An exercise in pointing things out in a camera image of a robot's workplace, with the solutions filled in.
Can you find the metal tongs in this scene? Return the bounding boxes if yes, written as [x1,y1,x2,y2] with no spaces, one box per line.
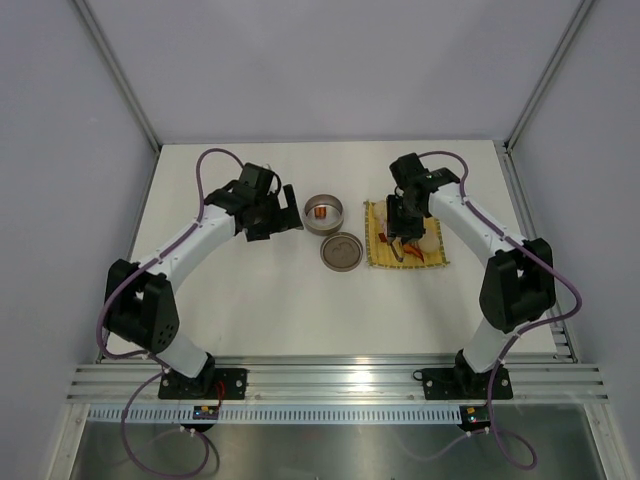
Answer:
[390,238,406,263]

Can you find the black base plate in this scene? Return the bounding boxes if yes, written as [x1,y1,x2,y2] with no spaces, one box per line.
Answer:
[158,368,248,400]
[412,367,514,401]

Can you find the orange pumpkin slice toy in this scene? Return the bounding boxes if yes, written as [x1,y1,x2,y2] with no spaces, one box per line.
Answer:
[402,243,424,262]

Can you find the left aluminium frame post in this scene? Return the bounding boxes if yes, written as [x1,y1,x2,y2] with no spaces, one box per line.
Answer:
[69,0,162,157]

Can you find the round metal lunch box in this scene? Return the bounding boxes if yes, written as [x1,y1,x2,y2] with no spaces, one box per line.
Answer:
[303,194,344,236]

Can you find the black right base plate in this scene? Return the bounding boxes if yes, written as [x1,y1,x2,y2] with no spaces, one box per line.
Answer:
[412,367,514,401]

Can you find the round brown lunch box lid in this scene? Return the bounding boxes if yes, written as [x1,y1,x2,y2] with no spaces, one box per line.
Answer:
[320,232,364,273]

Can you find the white slotted cable duct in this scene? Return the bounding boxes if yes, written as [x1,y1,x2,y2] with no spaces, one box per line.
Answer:
[88,404,462,425]

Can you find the right aluminium frame post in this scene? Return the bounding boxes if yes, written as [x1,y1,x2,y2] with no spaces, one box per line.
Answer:
[503,0,599,155]

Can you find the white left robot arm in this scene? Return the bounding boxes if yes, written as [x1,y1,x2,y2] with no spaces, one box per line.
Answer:
[100,184,303,399]

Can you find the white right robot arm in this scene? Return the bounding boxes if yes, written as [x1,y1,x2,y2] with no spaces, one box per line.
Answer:
[386,167,556,399]

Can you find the aluminium frame post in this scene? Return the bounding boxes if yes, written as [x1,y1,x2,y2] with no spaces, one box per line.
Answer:
[69,0,162,157]
[503,0,599,155]

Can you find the yellow bamboo mat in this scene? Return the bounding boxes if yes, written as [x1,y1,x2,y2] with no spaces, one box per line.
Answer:
[364,200,448,269]

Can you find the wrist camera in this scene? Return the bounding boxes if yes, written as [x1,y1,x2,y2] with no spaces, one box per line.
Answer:
[238,163,276,202]
[389,153,429,190]

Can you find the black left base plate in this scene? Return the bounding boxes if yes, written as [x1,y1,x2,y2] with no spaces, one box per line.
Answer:
[158,368,248,400]

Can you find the white steamed bun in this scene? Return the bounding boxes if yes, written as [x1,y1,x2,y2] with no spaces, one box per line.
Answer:
[373,201,387,225]
[418,234,440,254]

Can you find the aluminium mounting rail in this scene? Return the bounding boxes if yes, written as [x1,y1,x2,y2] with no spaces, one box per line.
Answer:
[66,354,609,404]

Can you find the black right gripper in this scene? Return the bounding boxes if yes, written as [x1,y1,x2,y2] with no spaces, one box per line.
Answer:
[386,193,426,246]

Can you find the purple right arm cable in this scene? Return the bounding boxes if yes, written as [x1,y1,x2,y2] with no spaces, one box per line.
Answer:
[394,149,584,474]

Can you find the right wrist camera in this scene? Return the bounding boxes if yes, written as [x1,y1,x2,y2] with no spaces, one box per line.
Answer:
[389,153,429,190]

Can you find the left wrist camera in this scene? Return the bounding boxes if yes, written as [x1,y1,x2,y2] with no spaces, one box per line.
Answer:
[238,163,276,202]

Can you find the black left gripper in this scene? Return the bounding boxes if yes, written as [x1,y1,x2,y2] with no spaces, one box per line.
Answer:
[246,185,302,242]

